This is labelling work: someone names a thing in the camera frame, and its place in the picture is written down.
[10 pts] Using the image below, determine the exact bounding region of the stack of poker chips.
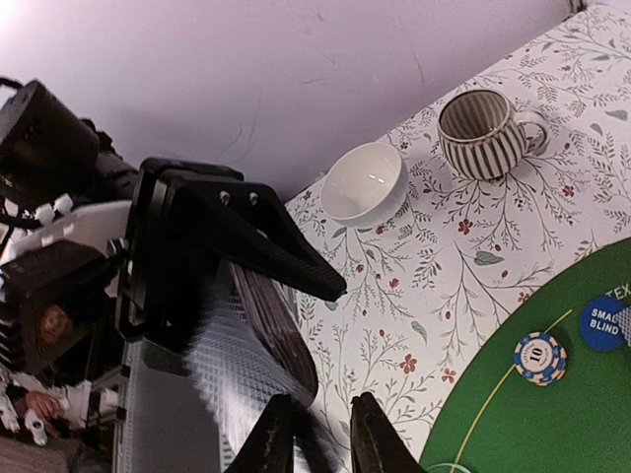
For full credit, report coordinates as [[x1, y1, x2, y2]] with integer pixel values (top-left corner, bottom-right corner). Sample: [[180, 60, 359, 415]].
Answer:
[[513, 332, 568, 387]]

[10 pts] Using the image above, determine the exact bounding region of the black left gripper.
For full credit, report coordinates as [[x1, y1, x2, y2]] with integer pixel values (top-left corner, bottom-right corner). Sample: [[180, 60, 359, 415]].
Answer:
[[115, 158, 347, 354]]

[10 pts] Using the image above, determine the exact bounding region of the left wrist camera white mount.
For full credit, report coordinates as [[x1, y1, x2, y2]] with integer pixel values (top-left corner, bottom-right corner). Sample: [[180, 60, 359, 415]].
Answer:
[[1, 200, 131, 264]]

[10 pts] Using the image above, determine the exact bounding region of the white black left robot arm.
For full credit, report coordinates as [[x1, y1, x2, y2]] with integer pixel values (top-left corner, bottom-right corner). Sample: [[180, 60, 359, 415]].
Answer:
[[1, 79, 346, 404]]

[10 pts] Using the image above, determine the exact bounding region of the round green poker mat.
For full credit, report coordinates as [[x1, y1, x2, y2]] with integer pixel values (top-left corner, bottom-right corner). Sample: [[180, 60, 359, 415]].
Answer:
[[420, 240, 630, 472]]

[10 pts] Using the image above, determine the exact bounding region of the blue small blind button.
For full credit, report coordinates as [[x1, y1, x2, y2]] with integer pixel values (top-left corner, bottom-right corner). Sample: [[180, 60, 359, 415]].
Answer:
[[580, 296, 626, 353]]

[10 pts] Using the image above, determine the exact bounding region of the clear round dealer button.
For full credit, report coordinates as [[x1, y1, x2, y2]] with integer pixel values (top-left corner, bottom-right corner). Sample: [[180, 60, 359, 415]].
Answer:
[[426, 462, 472, 473]]

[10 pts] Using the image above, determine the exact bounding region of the blue checkered playing card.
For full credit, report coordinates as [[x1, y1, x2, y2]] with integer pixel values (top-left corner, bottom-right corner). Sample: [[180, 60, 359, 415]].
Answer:
[[615, 305, 631, 347]]

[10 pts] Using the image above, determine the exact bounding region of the white ceramic bowl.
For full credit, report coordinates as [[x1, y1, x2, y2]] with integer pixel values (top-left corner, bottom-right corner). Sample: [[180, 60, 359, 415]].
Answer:
[[320, 142, 408, 229]]

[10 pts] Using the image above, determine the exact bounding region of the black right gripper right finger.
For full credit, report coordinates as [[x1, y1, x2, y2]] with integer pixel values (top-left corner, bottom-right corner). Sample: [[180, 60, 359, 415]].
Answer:
[[350, 392, 424, 473]]

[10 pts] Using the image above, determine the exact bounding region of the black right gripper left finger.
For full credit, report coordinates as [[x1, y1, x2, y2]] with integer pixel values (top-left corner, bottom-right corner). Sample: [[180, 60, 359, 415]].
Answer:
[[225, 394, 294, 473]]

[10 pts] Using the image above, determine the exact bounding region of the striped ceramic mug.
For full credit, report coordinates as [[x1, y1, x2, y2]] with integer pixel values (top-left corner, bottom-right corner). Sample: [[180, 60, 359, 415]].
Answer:
[[438, 90, 550, 180]]

